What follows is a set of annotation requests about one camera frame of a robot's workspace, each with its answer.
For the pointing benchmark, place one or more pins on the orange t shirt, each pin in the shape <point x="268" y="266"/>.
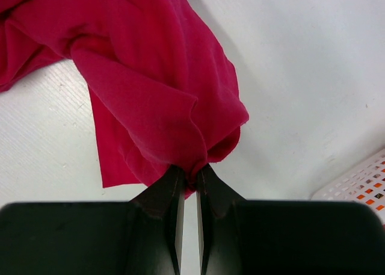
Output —
<point x="367" y="185"/>

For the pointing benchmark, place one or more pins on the bright red t shirt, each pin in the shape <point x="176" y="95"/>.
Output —
<point x="162" y="90"/>

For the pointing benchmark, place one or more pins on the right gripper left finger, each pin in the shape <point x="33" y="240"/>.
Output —
<point x="139" y="236"/>

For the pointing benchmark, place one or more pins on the white plastic basket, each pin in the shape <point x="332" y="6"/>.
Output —
<point x="337" y="189"/>

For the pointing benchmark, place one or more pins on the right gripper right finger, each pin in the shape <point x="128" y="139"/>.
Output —
<point x="240" y="236"/>

